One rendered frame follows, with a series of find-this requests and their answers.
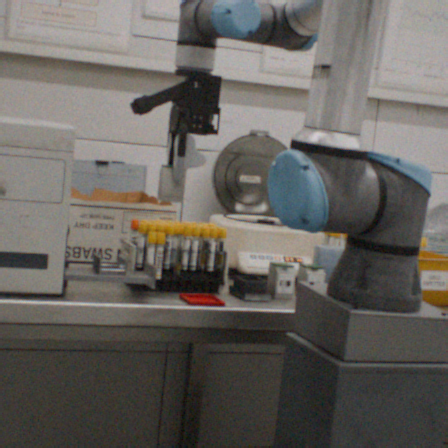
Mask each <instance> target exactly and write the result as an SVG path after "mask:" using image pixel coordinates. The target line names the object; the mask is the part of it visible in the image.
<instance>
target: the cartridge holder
mask: <svg viewBox="0 0 448 448"><path fill-rule="evenodd" d="M267 287H268V282H267V281H265V280H262V279H260V278H258V277H248V276H234V284H233V285H229V288H228V291H229V292H230V293H232V294H234V295H236V296H240V297H241V298H243V299H244V300H250V301H252V300H262V301H269V300H270V296H271V295H269V294H268V293H267Z"/></svg>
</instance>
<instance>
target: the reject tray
mask: <svg viewBox="0 0 448 448"><path fill-rule="evenodd" d="M179 297H180V298H181V299H183V300H184V301H185V302H186V303H187V304H189V305H202V306H225V301H223V300H221V299H220V298H218V297H216V296H213V295H190V294H180V296H179Z"/></svg>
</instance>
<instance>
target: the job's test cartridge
mask: <svg viewBox="0 0 448 448"><path fill-rule="evenodd" d="M173 170H174V169H172V168H165V167H161V170H160V176H159V186H158V196H157V199H158V200H160V201H162V202H171V203H183V200H184V190H185V169H184V173H183V178H182V183H181V185H178V184H177V182H176V180H175V178H174V176H173Z"/></svg>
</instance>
